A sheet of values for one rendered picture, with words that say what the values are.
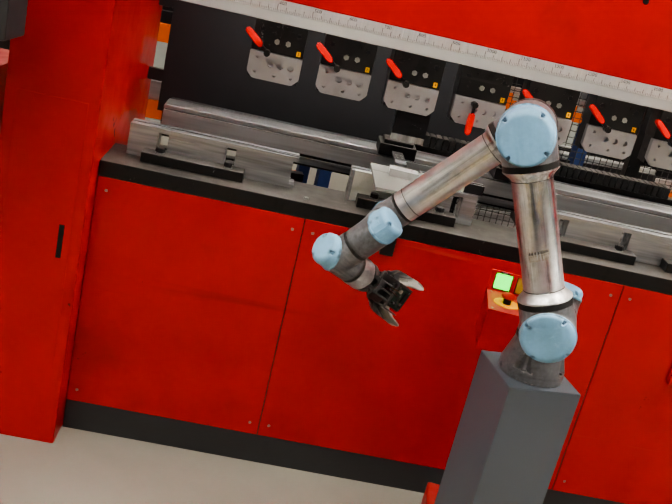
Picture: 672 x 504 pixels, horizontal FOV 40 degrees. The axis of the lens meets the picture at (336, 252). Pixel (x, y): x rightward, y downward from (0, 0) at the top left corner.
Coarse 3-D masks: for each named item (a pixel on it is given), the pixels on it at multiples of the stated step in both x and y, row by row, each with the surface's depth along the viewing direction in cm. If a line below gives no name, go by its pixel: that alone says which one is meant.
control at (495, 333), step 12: (492, 276) 260; (516, 276) 259; (492, 288) 261; (492, 300) 253; (516, 300) 257; (480, 312) 261; (492, 312) 247; (504, 312) 246; (516, 312) 248; (480, 324) 254; (492, 324) 248; (504, 324) 247; (516, 324) 247; (480, 336) 249; (492, 336) 249; (504, 336) 248; (480, 348) 250; (492, 348) 250; (504, 348) 250
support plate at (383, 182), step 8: (376, 168) 270; (384, 168) 273; (376, 176) 262; (384, 176) 264; (392, 176) 266; (376, 184) 253; (384, 184) 255; (392, 184) 257; (400, 184) 259; (392, 192) 252
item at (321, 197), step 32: (128, 160) 266; (192, 192) 264; (224, 192) 264; (256, 192) 265; (288, 192) 272; (320, 192) 280; (352, 224) 268; (416, 224) 271; (480, 224) 286; (512, 256) 272; (576, 256) 277
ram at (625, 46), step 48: (192, 0) 257; (288, 0) 257; (336, 0) 258; (384, 0) 258; (432, 0) 258; (480, 0) 258; (528, 0) 258; (576, 0) 259; (624, 0) 259; (432, 48) 262; (528, 48) 263; (576, 48) 263; (624, 48) 263; (624, 96) 268
